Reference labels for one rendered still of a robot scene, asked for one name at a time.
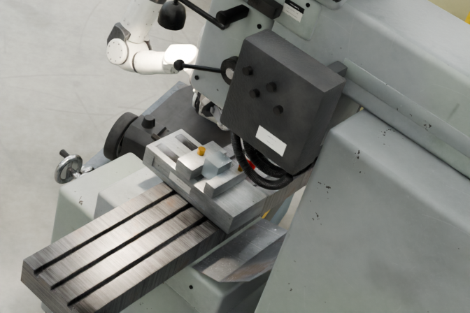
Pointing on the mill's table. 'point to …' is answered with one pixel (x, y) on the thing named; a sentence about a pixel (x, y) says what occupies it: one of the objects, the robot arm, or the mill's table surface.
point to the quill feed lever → (228, 66)
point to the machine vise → (238, 190)
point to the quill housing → (224, 44)
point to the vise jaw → (193, 168)
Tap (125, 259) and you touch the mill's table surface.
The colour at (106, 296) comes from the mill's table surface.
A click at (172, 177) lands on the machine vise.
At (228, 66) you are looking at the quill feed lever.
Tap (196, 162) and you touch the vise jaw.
